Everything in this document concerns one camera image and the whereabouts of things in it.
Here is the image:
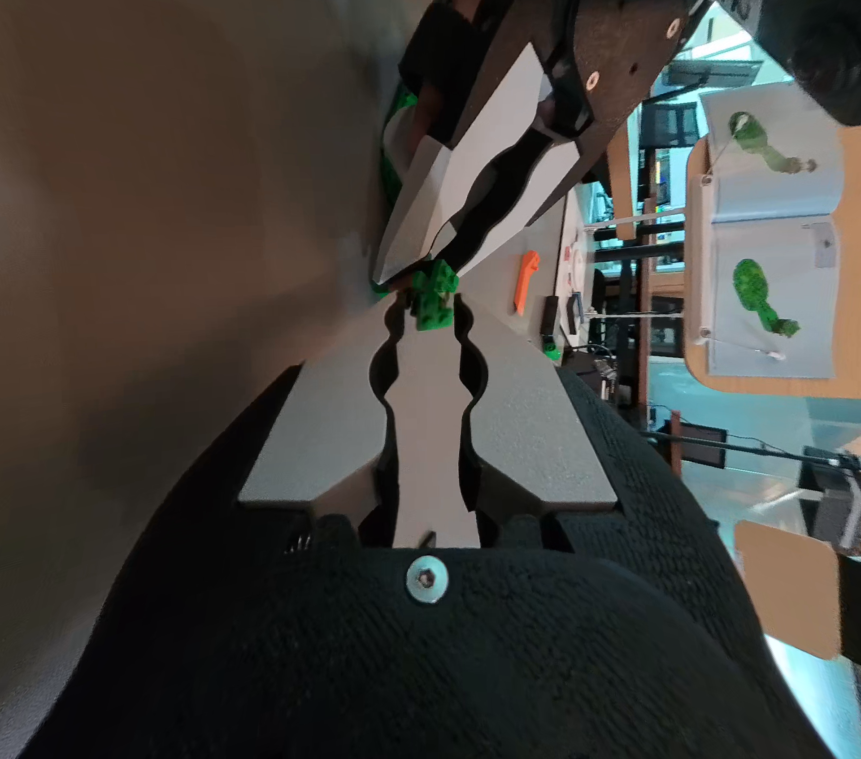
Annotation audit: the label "open instruction booklet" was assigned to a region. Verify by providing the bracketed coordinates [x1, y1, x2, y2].
[700, 83, 846, 381]

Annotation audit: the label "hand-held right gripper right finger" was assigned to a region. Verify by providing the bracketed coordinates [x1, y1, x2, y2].
[454, 295, 618, 548]

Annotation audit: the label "black tablet on arm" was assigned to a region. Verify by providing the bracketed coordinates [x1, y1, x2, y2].
[671, 423, 729, 468]

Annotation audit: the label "green brick leaf model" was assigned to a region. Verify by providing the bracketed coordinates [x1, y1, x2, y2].
[380, 83, 461, 333]

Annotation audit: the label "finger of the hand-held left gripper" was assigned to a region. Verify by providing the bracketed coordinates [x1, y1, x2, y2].
[446, 129, 584, 280]
[373, 43, 554, 287]

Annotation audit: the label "wooden book stand white base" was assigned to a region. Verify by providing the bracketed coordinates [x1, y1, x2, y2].
[565, 120, 861, 400]

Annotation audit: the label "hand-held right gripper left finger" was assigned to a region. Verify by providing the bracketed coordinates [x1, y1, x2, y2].
[239, 295, 406, 548]

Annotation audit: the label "grey desk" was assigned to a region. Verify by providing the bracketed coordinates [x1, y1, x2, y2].
[0, 0, 587, 759]

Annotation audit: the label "orange brick separator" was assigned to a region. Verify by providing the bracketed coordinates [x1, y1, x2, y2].
[513, 250, 541, 316]

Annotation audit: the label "wooden board rounded corners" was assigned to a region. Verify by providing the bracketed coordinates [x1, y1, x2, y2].
[733, 520, 843, 660]

